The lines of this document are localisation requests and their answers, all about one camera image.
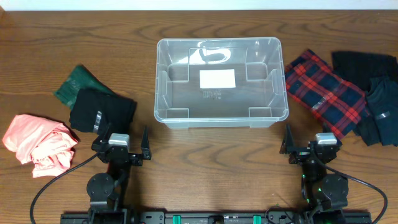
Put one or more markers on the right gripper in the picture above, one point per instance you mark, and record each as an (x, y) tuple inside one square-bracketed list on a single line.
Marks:
[(288, 147)]

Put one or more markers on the dark green garment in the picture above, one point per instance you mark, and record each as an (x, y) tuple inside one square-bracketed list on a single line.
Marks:
[(79, 78)]

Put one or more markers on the dark teal garment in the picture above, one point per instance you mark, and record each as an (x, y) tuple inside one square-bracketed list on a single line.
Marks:
[(381, 125)]

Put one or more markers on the clear plastic storage bin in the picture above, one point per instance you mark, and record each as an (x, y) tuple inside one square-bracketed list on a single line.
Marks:
[(258, 101)]

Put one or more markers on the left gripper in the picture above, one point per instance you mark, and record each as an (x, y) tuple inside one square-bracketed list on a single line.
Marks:
[(130, 156)]

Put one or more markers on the pink garment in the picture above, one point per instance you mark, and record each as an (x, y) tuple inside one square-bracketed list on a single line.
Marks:
[(45, 143)]

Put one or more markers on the red plaid garment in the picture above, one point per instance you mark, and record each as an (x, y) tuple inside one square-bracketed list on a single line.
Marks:
[(335, 102)]

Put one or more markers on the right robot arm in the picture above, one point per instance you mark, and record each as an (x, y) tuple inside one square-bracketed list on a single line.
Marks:
[(326, 194)]

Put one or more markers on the white label in bin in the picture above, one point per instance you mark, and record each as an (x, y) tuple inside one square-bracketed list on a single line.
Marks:
[(215, 79)]

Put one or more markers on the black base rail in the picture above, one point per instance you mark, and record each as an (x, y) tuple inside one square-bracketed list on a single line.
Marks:
[(271, 216)]

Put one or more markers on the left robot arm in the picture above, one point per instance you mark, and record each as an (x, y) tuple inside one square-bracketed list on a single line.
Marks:
[(107, 189)]

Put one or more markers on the black garment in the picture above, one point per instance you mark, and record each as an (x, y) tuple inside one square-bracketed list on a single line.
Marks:
[(359, 68), (95, 112)]

